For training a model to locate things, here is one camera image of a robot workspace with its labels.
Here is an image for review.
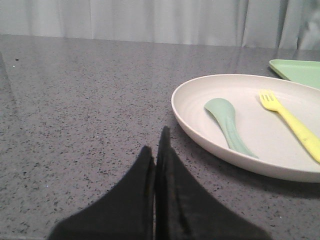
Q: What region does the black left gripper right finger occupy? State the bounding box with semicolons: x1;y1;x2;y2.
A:
155;126;271;240

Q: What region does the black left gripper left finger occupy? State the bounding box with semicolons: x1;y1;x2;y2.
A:
48;146;156;240

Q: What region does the beige round plate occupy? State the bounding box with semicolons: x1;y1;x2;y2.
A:
171;74;320;183

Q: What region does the yellow plastic fork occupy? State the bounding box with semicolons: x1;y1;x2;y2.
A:
259;89;320;163

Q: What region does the green plastic spoon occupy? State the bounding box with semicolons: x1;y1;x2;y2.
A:
204;98;258;158

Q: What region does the light green tray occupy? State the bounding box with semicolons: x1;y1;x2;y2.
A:
269;59;320;90

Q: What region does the grey curtain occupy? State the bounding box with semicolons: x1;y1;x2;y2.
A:
0;0;320;50

